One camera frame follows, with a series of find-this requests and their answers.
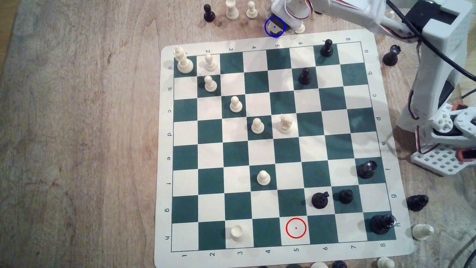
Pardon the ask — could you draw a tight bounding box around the white king chess piece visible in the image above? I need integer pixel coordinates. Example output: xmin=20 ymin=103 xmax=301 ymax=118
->
xmin=174 ymin=46 xmax=194 ymax=74

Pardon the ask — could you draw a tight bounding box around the red black servo wire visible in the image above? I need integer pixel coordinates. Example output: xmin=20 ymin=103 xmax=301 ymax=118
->
xmin=284 ymin=0 xmax=314 ymax=21
xmin=406 ymin=87 xmax=441 ymax=156

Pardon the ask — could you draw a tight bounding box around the black camera cable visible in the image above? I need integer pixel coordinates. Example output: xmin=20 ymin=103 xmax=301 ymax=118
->
xmin=386 ymin=0 xmax=476 ymax=82

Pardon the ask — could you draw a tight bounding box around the black knight chess piece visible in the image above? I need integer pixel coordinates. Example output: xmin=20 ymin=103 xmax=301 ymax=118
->
xmin=311 ymin=191 xmax=331 ymax=209

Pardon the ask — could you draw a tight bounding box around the green white chess board mat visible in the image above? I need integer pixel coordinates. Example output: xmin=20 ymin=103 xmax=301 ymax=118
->
xmin=153 ymin=29 xmax=415 ymax=268

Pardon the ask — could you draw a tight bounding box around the white grid base plate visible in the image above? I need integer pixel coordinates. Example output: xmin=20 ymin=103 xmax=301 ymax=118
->
xmin=411 ymin=143 xmax=476 ymax=176

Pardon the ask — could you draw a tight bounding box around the white knight chess piece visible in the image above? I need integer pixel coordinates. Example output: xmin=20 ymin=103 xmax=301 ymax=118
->
xmin=278 ymin=114 xmax=294 ymax=135

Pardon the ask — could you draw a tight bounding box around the black king chess piece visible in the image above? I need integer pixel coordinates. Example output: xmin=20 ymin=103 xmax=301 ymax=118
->
xmin=369 ymin=214 xmax=397 ymax=235

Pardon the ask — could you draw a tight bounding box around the black rook chess piece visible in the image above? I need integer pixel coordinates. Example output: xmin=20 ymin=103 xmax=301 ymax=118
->
xmin=357 ymin=161 xmax=378 ymax=180

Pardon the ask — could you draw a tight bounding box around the thin black cable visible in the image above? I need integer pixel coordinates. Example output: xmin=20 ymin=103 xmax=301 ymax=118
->
xmin=461 ymin=247 xmax=476 ymax=268

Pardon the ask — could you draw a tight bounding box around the black bishop chess piece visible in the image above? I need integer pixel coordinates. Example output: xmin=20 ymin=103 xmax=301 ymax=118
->
xmin=382 ymin=45 xmax=401 ymax=67
xmin=406 ymin=194 xmax=430 ymax=212

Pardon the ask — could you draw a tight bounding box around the orange black clamp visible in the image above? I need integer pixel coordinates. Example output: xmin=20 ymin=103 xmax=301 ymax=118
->
xmin=457 ymin=148 xmax=476 ymax=163

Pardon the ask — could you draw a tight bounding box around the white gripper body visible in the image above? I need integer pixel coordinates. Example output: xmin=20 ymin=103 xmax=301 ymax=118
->
xmin=271 ymin=0 xmax=314 ymax=30

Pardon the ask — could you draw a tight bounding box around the white bishop chess piece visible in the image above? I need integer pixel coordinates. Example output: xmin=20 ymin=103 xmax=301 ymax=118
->
xmin=411 ymin=223 xmax=435 ymax=241

